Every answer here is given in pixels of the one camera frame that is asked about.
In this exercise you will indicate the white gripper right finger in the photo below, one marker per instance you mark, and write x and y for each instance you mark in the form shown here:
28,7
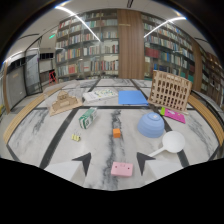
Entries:
156,168

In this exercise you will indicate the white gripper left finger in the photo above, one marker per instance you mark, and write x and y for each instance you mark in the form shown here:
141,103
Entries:
71,167

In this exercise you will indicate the white plastic ladle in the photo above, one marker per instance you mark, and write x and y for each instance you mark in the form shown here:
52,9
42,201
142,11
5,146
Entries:
173,142

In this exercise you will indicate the yellow binder clip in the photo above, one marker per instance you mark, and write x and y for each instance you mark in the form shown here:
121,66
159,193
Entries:
76,137

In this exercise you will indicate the pink rectangular block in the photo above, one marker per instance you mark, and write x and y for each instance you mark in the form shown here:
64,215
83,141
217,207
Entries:
122,169

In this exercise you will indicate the blue upturned bowl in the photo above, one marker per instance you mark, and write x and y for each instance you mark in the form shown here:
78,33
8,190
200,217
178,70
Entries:
151,125

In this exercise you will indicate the green and white carton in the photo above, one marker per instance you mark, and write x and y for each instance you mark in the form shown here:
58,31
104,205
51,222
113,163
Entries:
87,118

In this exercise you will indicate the small orange cube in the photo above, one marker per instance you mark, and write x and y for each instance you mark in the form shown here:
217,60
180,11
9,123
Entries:
116,133

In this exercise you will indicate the pink and green booklet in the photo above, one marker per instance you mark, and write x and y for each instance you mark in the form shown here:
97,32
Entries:
173,115

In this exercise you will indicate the wooden building model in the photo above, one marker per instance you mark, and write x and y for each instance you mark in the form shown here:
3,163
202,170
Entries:
63,103

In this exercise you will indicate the blue folder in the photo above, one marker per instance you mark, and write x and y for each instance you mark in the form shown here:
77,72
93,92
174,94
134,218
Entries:
132,97

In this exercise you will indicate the white printed book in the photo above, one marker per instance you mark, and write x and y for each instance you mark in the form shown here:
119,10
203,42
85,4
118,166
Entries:
99,94

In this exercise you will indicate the wooden lattice rack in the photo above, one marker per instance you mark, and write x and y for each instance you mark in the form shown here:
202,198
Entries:
170,90

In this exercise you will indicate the red step stool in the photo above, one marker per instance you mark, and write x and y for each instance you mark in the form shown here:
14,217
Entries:
52,77

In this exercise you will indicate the library bookshelf wall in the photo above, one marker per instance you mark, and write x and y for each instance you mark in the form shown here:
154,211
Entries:
133,46

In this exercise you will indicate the wooden wall panel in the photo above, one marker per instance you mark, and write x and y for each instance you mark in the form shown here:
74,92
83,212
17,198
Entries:
131,44

